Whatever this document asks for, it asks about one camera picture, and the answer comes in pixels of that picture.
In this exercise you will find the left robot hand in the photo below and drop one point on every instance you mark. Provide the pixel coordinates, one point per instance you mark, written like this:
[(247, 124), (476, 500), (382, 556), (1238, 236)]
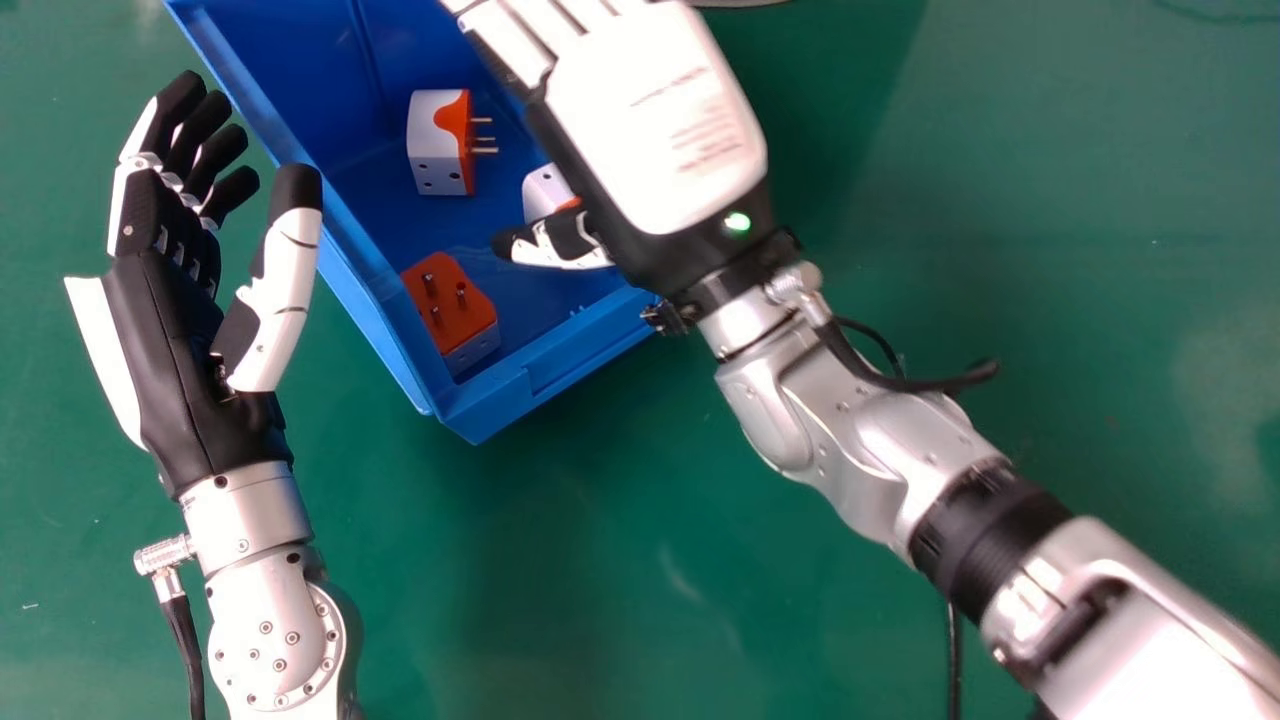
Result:
[(170, 330)]

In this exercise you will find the white-and-orange plug adapter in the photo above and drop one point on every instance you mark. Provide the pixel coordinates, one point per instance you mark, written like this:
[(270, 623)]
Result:
[(547, 192), (440, 140), (452, 312)]

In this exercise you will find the blue plastic bin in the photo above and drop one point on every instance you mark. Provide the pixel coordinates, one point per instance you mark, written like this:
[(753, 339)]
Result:
[(400, 230)]

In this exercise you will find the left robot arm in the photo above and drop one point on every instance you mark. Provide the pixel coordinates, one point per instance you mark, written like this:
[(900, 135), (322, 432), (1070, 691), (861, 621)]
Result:
[(270, 600)]

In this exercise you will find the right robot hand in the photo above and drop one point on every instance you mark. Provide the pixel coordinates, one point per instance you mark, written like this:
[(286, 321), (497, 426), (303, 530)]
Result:
[(650, 130)]

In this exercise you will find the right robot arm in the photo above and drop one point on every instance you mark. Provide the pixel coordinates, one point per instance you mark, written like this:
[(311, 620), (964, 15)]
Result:
[(950, 500)]

